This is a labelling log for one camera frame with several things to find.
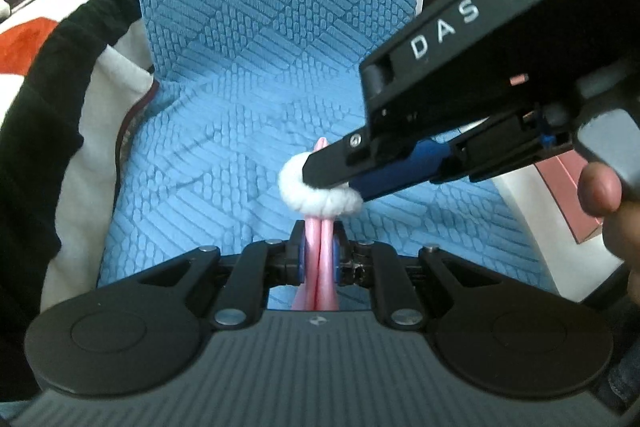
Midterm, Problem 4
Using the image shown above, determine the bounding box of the salmon cardboard box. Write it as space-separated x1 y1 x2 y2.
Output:
534 154 609 246

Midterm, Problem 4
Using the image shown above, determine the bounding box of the red black white striped blanket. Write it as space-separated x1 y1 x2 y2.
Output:
0 0 157 404

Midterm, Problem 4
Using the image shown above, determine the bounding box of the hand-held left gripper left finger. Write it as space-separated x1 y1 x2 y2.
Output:
137 227 307 329

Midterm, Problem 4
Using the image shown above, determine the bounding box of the person's right hand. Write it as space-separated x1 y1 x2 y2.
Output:
577 161 640 269

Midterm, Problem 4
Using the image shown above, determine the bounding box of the blue textured chair cover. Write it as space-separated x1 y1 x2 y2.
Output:
97 0 562 309

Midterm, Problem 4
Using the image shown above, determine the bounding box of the pink paper bag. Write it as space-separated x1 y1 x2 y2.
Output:
292 136 342 312

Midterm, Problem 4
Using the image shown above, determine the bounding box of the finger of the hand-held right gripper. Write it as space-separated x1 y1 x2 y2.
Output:
349 106 577 204
301 129 427 188

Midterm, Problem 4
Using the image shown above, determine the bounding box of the beige folding chair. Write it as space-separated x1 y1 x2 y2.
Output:
415 0 640 307

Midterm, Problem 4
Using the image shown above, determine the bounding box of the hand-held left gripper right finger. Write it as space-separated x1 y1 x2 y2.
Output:
334 227 502 329

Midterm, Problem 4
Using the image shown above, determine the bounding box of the white hair tie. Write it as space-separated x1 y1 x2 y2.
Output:
277 152 364 217

